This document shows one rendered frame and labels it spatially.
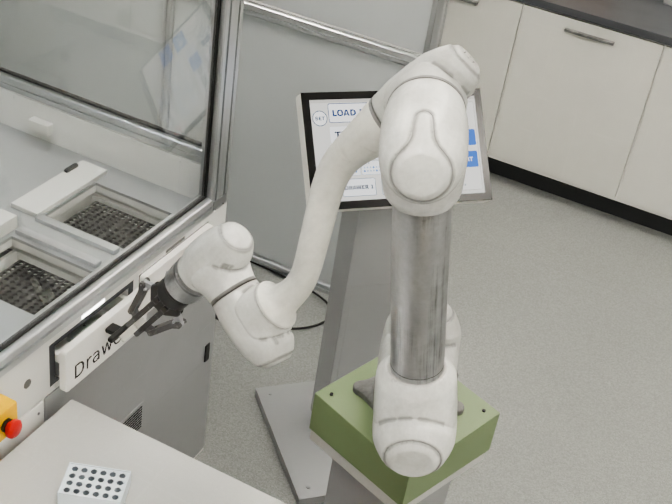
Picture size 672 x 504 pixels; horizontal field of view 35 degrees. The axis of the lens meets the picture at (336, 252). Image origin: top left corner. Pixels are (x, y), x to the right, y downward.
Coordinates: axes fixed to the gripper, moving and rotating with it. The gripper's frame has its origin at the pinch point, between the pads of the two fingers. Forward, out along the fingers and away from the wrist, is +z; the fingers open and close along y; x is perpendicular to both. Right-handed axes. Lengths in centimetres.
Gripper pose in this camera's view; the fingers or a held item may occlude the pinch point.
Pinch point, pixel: (132, 329)
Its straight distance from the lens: 232.0
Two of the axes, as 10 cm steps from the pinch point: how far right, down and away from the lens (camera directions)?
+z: -6.1, 4.8, 6.3
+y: -6.5, -7.6, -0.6
